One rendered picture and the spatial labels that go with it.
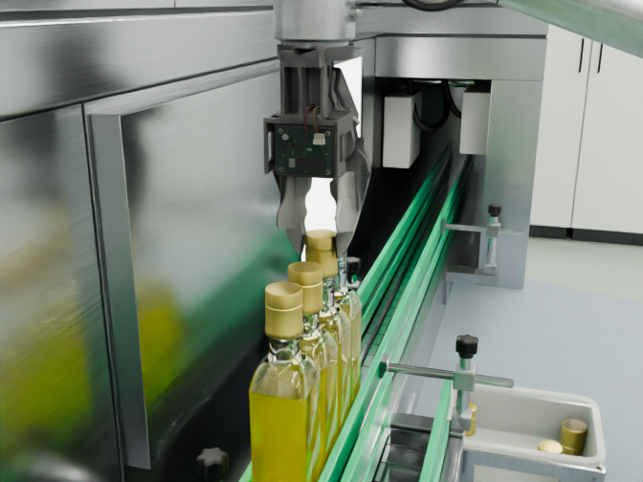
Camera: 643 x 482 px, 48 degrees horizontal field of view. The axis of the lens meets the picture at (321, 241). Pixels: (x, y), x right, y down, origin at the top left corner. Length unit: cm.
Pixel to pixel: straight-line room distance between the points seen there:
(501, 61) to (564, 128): 282
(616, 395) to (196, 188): 90
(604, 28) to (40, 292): 56
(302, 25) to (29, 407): 39
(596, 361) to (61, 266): 111
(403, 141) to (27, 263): 137
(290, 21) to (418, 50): 104
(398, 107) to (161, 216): 122
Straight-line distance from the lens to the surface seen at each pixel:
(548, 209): 458
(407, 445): 94
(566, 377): 142
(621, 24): 77
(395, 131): 184
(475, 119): 179
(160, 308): 70
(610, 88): 446
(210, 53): 79
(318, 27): 66
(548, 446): 110
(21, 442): 61
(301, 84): 65
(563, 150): 450
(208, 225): 78
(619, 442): 126
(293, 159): 66
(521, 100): 168
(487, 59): 168
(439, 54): 168
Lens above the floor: 141
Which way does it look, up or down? 19 degrees down
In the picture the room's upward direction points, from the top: straight up
